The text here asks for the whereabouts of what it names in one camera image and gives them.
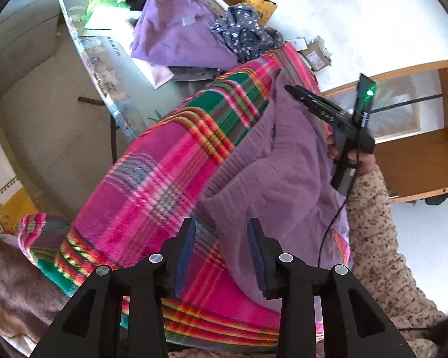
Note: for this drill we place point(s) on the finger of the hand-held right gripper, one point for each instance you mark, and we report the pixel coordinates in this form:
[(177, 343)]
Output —
[(317, 104)]

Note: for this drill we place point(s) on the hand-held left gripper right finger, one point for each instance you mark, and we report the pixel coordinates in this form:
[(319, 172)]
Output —
[(255, 261)]

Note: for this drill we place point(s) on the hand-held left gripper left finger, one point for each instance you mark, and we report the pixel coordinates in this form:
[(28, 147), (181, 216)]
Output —
[(184, 257)]

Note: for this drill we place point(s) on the person's right forearm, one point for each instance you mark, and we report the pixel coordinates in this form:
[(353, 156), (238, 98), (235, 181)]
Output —
[(380, 238)]

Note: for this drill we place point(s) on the person's right hand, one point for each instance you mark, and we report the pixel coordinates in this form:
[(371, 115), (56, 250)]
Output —
[(366, 164)]

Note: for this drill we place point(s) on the clear plastic curtain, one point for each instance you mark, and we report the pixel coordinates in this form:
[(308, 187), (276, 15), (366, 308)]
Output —
[(395, 119)]

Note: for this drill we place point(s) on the cardboard box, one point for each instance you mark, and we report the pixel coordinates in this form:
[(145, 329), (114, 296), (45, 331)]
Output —
[(317, 56)]

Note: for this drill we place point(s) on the black pole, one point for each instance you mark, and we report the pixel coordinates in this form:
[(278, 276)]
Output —
[(407, 102)]

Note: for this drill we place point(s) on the wooden door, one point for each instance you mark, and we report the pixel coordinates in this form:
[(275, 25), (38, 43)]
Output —
[(414, 167)]

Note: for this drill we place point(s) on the pink green plaid blanket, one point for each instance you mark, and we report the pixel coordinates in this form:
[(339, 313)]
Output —
[(153, 179)]

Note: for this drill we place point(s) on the dark floral garment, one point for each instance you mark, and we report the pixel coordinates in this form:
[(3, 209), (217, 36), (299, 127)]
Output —
[(242, 30)]

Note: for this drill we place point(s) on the yellow bag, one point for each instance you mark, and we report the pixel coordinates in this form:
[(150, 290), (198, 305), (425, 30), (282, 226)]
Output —
[(263, 7)]

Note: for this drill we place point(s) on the purple fleece top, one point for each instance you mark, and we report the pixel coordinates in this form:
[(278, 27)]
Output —
[(179, 30)]

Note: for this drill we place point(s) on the brown plush blanket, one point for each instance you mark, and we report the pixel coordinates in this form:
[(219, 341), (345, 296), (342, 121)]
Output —
[(15, 287)]

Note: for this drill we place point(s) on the patterned bed sheet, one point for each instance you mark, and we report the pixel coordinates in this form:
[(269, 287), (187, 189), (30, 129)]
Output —
[(3, 179)]

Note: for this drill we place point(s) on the grey side table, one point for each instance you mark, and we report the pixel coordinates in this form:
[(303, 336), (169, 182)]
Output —
[(104, 63)]

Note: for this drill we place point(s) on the green tissue box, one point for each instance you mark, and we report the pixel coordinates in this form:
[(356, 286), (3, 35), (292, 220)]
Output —
[(104, 3)]

